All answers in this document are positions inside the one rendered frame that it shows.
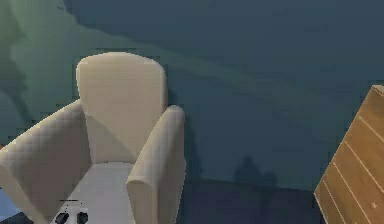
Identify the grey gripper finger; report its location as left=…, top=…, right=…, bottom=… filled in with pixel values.
left=76, top=210, right=90, bottom=224
left=54, top=211, right=71, bottom=224

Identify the beige armchair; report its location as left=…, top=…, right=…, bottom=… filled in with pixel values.
left=0, top=51, right=187, bottom=224

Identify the light wooden chest of drawers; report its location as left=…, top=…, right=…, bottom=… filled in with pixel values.
left=313, top=84, right=384, bottom=224

